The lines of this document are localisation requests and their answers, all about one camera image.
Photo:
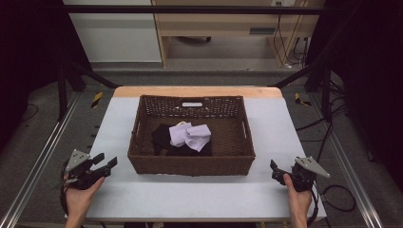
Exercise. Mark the person's right hand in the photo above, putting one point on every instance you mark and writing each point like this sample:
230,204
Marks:
299,202

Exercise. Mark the brown wicker basket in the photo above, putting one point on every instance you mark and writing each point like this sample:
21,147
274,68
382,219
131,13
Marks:
228,139

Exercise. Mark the white cabinet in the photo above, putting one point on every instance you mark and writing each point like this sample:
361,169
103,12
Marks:
117,38

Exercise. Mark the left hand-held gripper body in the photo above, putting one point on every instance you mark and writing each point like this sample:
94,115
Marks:
83,173

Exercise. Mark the yellow black floor tape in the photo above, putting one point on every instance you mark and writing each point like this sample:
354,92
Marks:
299,100
97,99

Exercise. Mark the light wooden desk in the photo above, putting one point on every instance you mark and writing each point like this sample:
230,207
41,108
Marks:
221,23

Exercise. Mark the black metal stand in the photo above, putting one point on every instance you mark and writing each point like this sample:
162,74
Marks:
326,91
62,95

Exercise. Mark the black metal frame bar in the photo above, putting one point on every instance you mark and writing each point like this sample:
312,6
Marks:
190,9

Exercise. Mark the light grey table mat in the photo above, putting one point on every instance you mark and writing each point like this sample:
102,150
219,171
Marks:
190,196

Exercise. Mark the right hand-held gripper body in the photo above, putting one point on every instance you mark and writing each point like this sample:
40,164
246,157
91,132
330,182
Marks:
302,177

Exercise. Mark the black cloth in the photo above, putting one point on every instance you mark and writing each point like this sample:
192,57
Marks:
161,136

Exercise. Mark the aluminium floor rail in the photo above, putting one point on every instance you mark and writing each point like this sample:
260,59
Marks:
38,161
348,171

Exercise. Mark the lilac cloth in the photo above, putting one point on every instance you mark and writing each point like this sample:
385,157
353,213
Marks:
199,137
178,134

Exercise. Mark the dark curtain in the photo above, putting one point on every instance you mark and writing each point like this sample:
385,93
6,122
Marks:
370,79
28,63

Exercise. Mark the person's left hand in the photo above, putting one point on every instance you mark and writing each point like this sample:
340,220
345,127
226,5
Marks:
77,199

